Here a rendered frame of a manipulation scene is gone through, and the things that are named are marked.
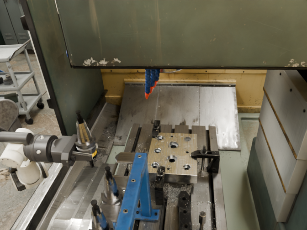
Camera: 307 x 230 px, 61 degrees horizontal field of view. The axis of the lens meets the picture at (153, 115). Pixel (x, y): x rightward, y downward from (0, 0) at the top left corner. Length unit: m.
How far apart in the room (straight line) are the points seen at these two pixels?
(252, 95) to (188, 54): 1.66
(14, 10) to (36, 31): 4.62
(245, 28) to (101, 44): 0.31
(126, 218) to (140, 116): 1.33
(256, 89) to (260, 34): 1.61
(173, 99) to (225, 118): 0.43
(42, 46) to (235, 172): 1.30
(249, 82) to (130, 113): 0.95
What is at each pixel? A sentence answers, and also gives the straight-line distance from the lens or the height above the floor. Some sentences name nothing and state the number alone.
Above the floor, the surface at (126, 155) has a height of 1.22.
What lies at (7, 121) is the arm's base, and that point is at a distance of 1.13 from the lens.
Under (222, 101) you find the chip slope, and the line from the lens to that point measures 2.04.
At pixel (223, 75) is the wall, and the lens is 2.10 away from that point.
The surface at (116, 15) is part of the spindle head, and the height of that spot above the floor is 1.70.
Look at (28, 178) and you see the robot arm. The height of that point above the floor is 1.12.
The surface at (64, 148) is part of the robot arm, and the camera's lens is 0.85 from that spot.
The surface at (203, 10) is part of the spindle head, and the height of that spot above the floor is 1.71.
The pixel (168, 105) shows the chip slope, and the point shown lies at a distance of 2.01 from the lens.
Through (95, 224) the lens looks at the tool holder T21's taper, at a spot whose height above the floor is 1.27.
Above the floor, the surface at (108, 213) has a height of 1.22.
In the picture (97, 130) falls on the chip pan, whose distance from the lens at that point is 2.01.
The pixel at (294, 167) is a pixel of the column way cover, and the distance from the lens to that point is 0.97.
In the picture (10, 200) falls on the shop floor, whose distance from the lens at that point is 2.72.
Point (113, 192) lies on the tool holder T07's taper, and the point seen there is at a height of 1.25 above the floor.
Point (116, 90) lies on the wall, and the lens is 2.24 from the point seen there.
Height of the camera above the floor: 1.82
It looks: 33 degrees down
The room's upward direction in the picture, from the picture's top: 3 degrees counter-clockwise
